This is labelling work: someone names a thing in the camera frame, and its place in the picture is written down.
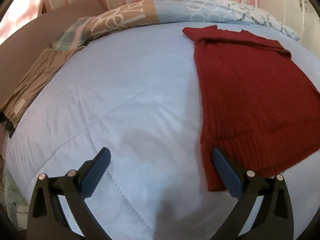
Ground red knit sweater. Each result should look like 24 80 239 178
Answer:
183 25 319 191

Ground white quilted comforter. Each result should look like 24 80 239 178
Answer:
4 22 320 240

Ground brown headboard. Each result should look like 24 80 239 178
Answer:
0 0 106 103

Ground green plaid cloth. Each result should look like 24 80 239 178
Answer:
52 16 94 51

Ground white wardrobe with decals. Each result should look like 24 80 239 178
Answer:
259 0 320 56

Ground patterned tan blue pillow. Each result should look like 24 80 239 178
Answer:
85 0 299 41

